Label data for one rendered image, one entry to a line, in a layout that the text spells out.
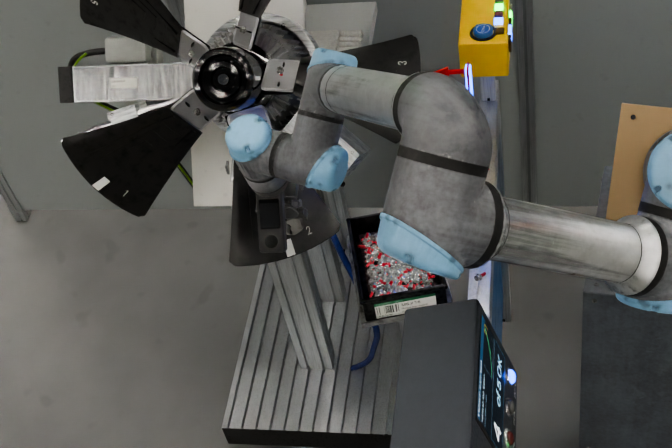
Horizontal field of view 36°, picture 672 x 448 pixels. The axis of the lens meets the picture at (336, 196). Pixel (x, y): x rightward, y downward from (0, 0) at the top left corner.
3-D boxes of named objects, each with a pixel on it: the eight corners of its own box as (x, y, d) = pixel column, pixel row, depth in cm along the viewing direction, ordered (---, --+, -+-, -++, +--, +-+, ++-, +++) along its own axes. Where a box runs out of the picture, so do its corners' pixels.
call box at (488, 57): (464, 36, 226) (461, -4, 219) (511, 34, 224) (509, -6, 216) (461, 83, 215) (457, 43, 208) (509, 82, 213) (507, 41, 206)
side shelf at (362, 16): (242, 17, 268) (239, 7, 266) (377, 10, 261) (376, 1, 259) (223, 76, 252) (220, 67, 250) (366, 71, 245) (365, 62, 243)
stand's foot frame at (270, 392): (269, 265, 318) (264, 248, 312) (416, 266, 309) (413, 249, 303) (228, 443, 276) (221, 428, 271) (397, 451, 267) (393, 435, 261)
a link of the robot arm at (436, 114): (451, 62, 120) (294, 41, 164) (428, 153, 121) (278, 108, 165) (529, 85, 125) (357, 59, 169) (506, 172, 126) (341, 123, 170)
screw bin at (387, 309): (350, 240, 211) (345, 218, 206) (430, 225, 210) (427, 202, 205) (364, 324, 196) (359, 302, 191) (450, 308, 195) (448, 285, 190)
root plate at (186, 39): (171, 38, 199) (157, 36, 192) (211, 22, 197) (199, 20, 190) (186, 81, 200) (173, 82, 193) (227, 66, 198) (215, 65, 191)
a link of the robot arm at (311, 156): (344, 125, 158) (280, 109, 162) (327, 195, 159) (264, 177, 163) (360, 128, 166) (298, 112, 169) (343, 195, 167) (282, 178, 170)
